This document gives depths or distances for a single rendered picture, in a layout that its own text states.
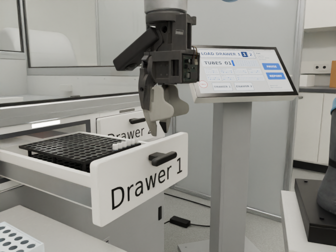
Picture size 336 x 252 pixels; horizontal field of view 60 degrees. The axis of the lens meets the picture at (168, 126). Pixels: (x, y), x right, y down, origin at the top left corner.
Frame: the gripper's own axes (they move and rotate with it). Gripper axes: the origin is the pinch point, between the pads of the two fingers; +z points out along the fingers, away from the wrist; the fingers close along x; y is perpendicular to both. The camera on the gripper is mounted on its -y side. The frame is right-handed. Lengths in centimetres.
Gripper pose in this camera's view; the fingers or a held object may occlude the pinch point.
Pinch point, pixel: (156, 127)
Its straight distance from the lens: 55.8
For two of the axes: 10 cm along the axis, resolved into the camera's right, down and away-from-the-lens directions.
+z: 0.0, 9.8, 1.8
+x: 5.3, -1.6, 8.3
